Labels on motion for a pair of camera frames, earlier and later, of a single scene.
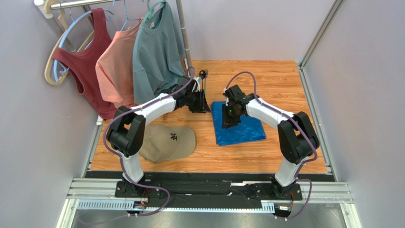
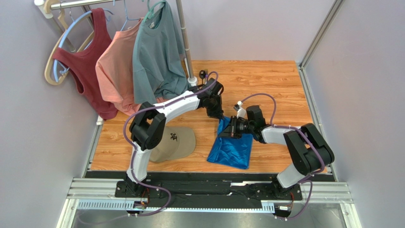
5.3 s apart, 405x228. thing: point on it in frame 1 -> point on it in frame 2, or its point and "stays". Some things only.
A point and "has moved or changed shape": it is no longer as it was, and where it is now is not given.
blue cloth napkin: [249, 129] has moved or changed shape
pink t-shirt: [114, 66] stays
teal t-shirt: [158, 62] stays
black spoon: [202, 74] stays
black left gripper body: [196, 101] -> [214, 109]
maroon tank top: [82, 64] stays
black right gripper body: [230, 110] -> [233, 128]
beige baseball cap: [162, 142] stays
